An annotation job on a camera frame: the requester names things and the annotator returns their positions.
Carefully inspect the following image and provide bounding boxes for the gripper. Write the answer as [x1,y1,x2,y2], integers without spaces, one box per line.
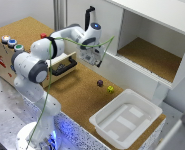
[79,44,104,68]

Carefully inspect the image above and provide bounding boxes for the yellow block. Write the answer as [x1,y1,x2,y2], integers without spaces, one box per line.
[107,85,115,95]

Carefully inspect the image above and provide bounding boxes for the pink block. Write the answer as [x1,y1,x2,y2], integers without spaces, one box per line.
[40,32,48,40]

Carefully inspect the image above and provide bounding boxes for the white sliding door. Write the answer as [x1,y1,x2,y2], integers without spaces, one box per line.
[66,0,125,57]

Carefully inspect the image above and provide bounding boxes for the green button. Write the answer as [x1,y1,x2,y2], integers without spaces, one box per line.
[13,43,25,53]

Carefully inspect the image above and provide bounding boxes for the wooden drawer box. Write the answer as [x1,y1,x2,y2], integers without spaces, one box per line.
[0,16,79,90]

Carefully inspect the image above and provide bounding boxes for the white cabinet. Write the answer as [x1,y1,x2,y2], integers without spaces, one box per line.
[66,0,185,108]

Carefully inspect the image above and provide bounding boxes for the white plastic box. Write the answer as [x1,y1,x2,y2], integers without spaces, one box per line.
[88,88,164,150]

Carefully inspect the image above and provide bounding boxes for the blue button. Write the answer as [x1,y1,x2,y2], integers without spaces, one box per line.
[7,38,18,48]

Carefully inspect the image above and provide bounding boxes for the red button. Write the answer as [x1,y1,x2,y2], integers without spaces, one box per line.
[0,34,11,45]

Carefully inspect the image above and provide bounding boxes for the black drawer handle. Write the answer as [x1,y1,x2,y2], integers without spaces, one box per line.
[50,55,79,77]

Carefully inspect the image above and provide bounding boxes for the black door handle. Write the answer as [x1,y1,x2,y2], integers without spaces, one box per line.
[84,5,97,33]

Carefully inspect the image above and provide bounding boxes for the green cable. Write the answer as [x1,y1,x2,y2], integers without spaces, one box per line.
[25,35,116,150]

